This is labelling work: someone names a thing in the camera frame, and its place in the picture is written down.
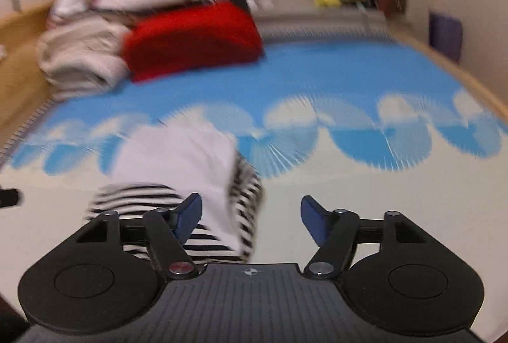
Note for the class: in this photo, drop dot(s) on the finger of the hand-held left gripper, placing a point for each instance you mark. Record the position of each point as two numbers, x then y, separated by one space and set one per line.
8 198

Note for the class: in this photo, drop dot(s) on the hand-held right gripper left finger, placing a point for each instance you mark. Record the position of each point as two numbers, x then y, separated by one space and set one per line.
188 214

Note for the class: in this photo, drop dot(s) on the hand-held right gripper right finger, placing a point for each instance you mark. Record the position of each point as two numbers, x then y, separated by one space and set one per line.
313 220

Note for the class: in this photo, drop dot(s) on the striped white hooded top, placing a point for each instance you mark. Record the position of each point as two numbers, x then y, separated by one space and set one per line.
178 160

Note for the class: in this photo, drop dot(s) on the blue white patterned bed mat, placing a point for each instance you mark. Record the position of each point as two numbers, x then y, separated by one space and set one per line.
337 81

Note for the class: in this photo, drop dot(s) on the white fleece folded blanket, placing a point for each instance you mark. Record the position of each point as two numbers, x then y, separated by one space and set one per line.
79 53

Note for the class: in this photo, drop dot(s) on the red folded blanket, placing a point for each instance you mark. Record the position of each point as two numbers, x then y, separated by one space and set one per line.
190 37

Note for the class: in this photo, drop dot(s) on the purple bag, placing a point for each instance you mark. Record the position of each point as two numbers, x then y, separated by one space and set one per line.
445 35

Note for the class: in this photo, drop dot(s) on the wooden bed frame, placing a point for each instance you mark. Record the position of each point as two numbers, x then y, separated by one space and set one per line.
20 77

